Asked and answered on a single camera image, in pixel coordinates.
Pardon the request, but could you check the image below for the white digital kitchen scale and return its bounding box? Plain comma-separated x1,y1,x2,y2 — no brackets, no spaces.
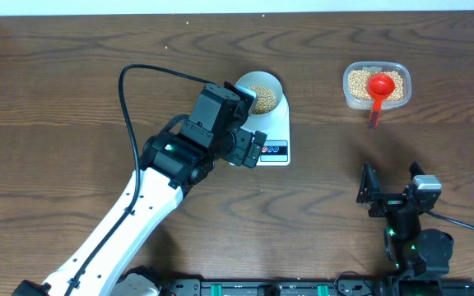
242,93,290,166

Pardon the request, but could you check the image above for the white plastic bowl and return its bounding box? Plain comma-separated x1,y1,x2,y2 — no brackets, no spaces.
237,72,282,131

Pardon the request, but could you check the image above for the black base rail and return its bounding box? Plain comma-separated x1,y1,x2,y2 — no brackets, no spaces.
113,266,474,296

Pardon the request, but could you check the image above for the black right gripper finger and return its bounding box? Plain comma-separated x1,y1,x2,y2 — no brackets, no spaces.
409,161,425,178
356,163,381,204

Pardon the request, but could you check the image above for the clear plastic soybean container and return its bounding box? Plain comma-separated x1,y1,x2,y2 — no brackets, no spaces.
343,62,412,110

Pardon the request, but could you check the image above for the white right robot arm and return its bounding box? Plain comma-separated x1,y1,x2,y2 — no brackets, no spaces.
356,162,454,295

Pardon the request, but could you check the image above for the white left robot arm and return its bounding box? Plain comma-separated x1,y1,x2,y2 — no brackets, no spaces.
13,82,267,295

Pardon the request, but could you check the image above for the red plastic measuring scoop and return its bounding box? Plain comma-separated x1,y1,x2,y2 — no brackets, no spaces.
366,73,396,129

